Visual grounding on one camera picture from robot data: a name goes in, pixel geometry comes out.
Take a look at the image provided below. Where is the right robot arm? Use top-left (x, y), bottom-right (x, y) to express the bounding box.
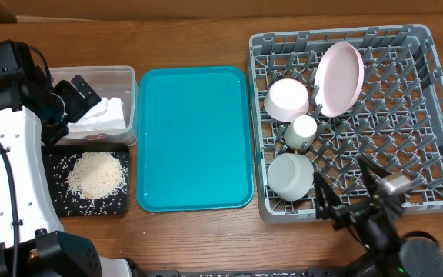
top-left (307, 156), bottom-right (443, 277)

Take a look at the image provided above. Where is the pink small plate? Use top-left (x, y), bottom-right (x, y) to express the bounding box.
top-left (264, 78), bottom-right (309, 122)

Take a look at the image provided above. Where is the cardboard backdrop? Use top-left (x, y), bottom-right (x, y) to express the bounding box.
top-left (0, 0), bottom-right (443, 23)

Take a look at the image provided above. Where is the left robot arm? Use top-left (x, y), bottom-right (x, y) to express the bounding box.
top-left (0, 72), bottom-right (142, 276)

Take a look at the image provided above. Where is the black plastic tray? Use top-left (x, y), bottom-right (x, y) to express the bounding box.
top-left (41, 143), bottom-right (131, 218)

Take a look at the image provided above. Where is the clear plastic bin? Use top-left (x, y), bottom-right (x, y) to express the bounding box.
top-left (50, 65), bottom-right (139, 146)

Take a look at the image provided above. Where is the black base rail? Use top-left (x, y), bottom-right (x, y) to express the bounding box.
top-left (131, 263), bottom-right (359, 277)

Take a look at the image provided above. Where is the teal plastic tray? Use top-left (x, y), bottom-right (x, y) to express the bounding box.
top-left (136, 65), bottom-right (255, 212)

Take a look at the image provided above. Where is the rice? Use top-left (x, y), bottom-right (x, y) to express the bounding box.
top-left (52, 151), bottom-right (129, 215)

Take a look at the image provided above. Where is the white paper cup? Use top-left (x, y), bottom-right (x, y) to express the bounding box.
top-left (284, 115), bottom-right (318, 150)

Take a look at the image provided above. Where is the grey dishwasher rack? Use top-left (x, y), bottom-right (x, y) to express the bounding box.
top-left (248, 25), bottom-right (443, 223)

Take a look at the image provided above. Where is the red snack wrapper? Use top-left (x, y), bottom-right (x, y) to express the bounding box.
top-left (85, 133), bottom-right (108, 141)

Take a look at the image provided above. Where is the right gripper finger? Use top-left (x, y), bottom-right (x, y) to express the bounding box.
top-left (357, 155), bottom-right (383, 195)
top-left (313, 172), bottom-right (342, 215)

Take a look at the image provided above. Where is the grey bowl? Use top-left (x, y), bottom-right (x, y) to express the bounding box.
top-left (267, 153), bottom-right (314, 201)

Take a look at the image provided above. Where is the white napkin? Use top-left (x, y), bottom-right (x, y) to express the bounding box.
top-left (68, 97), bottom-right (126, 132)

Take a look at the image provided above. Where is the pink large plate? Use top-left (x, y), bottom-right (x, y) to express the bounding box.
top-left (314, 42), bottom-right (365, 118)

